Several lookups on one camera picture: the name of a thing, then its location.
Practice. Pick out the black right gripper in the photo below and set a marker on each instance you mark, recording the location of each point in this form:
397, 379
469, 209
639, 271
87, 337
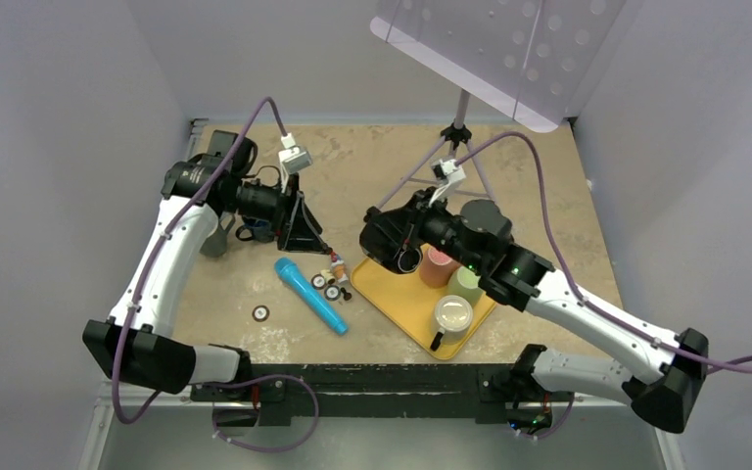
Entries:
411, 218

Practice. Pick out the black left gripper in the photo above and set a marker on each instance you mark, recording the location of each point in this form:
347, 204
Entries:
299, 230

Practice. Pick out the black ceramic mug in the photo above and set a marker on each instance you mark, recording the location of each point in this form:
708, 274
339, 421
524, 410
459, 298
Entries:
384, 242

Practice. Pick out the dark blue ceramic mug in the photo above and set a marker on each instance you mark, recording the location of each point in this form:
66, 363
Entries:
257, 230

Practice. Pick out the pink ceramic mug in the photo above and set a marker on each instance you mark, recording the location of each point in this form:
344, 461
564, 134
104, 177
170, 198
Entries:
436, 268

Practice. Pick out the grey ceramic mug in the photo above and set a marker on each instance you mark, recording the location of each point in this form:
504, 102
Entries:
216, 244

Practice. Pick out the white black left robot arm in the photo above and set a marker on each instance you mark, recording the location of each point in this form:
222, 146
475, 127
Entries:
134, 345

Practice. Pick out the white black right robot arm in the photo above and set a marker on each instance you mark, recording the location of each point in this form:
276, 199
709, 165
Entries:
666, 369

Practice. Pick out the green ceramic mug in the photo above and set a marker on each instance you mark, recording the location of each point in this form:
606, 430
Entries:
464, 284

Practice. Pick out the blue toy microphone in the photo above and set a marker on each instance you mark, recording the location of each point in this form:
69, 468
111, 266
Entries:
289, 273

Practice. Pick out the round token upper left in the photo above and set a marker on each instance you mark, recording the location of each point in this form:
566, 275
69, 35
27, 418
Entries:
318, 281

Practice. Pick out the round token lower right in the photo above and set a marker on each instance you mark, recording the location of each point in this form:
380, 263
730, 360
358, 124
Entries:
332, 293

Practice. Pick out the yellow plastic tray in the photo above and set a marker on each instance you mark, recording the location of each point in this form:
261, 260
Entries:
409, 303

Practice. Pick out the round brown white token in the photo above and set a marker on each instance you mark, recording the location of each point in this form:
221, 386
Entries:
260, 313

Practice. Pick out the lilac tripod stand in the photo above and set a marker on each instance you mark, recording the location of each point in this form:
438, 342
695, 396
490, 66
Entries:
451, 139

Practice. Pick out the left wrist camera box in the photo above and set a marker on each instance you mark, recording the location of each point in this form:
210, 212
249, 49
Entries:
292, 159

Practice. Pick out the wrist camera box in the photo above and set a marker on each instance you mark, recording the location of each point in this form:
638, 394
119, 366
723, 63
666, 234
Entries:
449, 176
292, 159

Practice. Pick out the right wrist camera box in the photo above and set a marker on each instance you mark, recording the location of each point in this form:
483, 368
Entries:
449, 176

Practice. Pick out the cream mug black handle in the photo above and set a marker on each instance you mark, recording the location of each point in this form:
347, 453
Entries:
451, 319

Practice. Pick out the black table edge rail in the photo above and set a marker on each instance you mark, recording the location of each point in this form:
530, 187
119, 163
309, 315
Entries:
485, 393

